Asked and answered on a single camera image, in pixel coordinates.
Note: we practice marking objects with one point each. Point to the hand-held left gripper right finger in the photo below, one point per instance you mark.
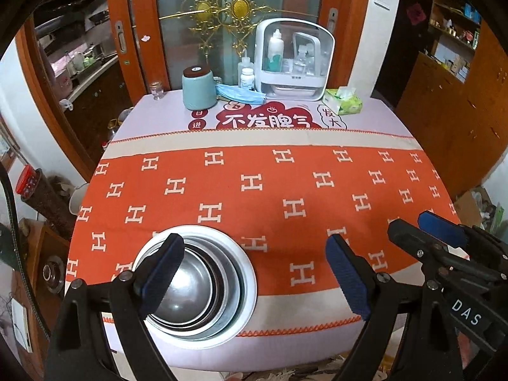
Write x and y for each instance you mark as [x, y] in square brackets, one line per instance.
[349, 278]

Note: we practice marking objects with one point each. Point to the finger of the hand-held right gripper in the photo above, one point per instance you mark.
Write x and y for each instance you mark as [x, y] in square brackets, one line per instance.
[412, 242]
[442, 228]

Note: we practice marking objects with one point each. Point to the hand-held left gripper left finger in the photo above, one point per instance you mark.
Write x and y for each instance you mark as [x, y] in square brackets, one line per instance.
[162, 274]

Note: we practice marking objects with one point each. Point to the small steel bowl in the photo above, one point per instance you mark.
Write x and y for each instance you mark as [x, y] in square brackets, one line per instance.
[186, 289]

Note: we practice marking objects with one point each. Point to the pink steel-lined bowl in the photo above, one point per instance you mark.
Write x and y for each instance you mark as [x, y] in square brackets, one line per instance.
[214, 281]

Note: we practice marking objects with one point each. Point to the large steel bowl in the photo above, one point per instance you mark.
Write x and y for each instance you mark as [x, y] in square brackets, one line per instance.
[225, 274]

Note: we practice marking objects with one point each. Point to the blue floral deep plate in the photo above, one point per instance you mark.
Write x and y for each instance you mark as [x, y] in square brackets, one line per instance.
[236, 285]

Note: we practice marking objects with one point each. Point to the large white plate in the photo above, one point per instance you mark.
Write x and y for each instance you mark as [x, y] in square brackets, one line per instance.
[250, 285]

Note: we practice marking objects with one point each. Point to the cardboard box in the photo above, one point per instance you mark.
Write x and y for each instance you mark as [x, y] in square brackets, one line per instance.
[468, 206]

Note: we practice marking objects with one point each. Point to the wooden shelf cabinet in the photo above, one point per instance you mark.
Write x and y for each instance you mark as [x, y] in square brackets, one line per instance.
[436, 119]

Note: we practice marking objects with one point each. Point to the white bucket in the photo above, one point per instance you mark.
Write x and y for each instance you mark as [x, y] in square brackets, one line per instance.
[77, 200]

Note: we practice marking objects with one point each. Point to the orange patterned table runner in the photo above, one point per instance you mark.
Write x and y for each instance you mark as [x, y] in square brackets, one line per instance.
[258, 206]

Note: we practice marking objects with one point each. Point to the wooden side table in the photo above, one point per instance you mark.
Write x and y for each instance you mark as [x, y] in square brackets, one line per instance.
[43, 242]

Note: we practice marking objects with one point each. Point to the dark jar red lid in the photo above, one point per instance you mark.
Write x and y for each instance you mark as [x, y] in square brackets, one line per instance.
[43, 198]

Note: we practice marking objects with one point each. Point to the white flat device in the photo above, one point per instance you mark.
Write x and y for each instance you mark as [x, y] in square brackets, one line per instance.
[22, 325]

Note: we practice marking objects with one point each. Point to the green tissue pack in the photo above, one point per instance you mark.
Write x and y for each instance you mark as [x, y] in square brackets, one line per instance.
[345, 105]

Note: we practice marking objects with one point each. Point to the small glass jar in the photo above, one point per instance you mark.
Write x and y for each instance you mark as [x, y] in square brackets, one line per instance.
[157, 91]

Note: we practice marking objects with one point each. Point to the teal canister brown lid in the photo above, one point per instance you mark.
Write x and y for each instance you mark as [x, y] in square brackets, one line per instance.
[198, 91]

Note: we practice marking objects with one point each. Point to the blue face mask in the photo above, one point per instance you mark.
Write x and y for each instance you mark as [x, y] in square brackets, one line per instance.
[240, 94]

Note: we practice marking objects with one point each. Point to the wooden framed picture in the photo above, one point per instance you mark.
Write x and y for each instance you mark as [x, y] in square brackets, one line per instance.
[6, 143]

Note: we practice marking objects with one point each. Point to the orange framed glass door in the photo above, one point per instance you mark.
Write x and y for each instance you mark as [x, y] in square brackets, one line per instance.
[147, 63]

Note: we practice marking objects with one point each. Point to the white pill bottle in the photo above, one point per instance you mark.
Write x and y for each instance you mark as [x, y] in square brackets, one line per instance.
[247, 79]

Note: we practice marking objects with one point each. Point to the clear squeeze bottle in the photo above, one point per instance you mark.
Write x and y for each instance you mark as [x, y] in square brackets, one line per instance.
[243, 63]

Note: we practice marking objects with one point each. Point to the white storage case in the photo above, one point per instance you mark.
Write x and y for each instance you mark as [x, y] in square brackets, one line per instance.
[262, 67]

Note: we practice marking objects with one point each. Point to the white bottle teal label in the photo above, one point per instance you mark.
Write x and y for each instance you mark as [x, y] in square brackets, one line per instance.
[274, 47]

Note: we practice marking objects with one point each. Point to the gold door ornament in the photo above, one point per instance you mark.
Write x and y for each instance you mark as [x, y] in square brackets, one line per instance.
[240, 6]

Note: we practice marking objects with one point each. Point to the range hood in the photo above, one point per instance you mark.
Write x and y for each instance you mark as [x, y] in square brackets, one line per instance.
[67, 2]

